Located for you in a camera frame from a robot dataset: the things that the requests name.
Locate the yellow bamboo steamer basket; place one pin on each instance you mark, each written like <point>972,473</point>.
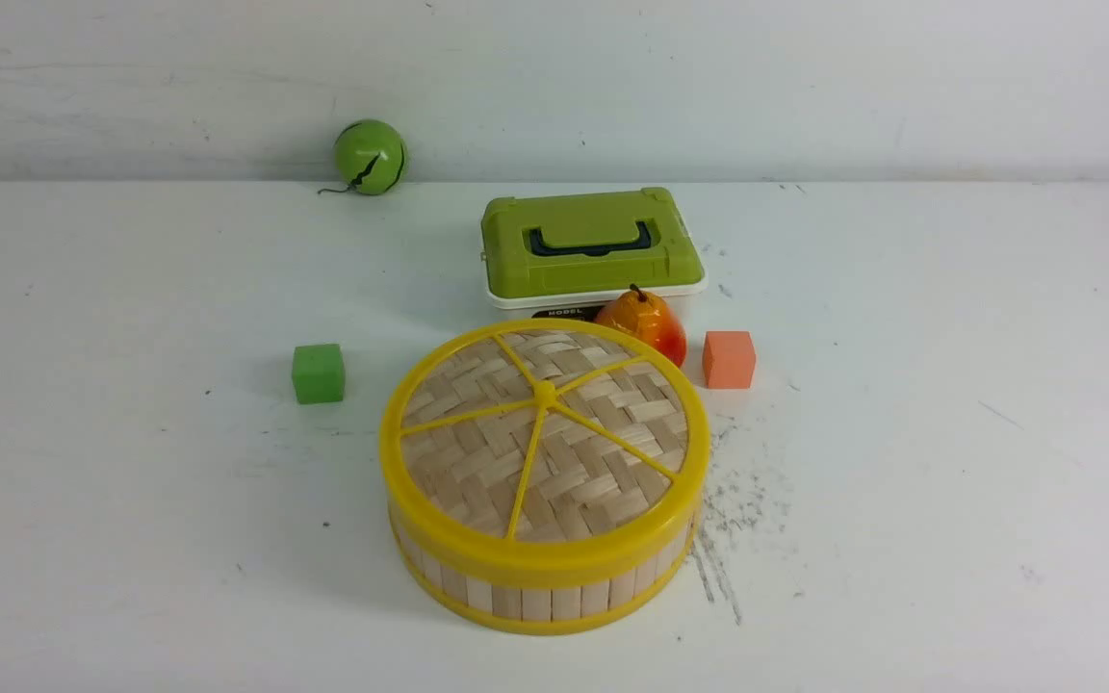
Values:
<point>545,612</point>

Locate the orange red toy pear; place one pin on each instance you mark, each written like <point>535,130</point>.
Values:
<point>649,319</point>

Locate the green plastic storage box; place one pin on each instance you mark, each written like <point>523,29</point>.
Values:
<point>558,256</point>

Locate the orange foam cube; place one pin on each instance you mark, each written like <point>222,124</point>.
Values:
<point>729,360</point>

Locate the green foam cube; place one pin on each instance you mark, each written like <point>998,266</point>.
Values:
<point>318,373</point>

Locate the green toy watermelon ball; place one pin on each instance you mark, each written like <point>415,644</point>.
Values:
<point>371,157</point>

